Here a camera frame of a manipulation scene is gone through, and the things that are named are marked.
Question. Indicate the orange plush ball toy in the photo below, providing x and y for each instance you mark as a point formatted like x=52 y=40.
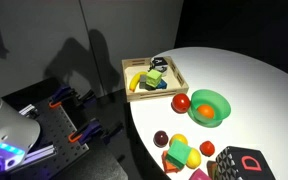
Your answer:
x=206 y=110

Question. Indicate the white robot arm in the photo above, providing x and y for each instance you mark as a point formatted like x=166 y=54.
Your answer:
x=18 y=134

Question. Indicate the dark grey block in tray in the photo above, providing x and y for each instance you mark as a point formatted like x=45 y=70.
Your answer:
x=143 y=85

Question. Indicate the yellow banana toy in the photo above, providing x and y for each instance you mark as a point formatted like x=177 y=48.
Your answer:
x=135 y=80

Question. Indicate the blue block in tray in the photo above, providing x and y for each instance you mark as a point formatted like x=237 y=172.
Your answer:
x=162 y=85

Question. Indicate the wooden tray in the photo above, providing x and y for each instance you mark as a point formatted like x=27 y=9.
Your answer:
x=174 y=79

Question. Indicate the red apple toy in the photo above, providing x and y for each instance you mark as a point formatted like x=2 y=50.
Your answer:
x=180 y=103

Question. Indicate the dark maroon plum toy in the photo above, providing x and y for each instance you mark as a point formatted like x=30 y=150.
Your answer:
x=160 y=139

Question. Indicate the yellow lemon toy rear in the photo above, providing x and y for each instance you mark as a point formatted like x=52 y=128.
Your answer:
x=179 y=137

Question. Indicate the yellow lemon toy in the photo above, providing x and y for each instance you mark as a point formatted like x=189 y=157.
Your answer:
x=179 y=137
x=194 y=159

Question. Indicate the green plastic bowl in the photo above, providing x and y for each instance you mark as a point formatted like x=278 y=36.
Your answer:
x=216 y=101

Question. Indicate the yellow lemon toy front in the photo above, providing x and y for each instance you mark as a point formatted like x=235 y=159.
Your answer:
x=194 y=159

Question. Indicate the light green cube block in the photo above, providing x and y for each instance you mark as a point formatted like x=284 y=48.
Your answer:
x=153 y=78

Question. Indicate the black white letter cube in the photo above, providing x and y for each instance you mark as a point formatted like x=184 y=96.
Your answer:
x=159 y=64

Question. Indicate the green cube block front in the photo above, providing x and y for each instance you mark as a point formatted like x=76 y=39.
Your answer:
x=178 y=154

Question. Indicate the purple orange clamp front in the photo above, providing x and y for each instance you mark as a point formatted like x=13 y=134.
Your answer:
x=86 y=132

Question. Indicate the orange block front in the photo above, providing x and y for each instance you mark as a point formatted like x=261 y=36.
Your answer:
x=170 y=164

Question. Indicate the black perforated mounting board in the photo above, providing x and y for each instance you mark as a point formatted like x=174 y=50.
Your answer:
x=59 y=153

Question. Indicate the pink block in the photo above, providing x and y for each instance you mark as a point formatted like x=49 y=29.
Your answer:
x=199 y=175

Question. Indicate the large black fabric letter cube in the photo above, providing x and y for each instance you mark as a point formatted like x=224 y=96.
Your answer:
x=236 y=163

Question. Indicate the silver aluminium rail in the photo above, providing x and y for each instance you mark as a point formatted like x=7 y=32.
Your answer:
x=39 y=155

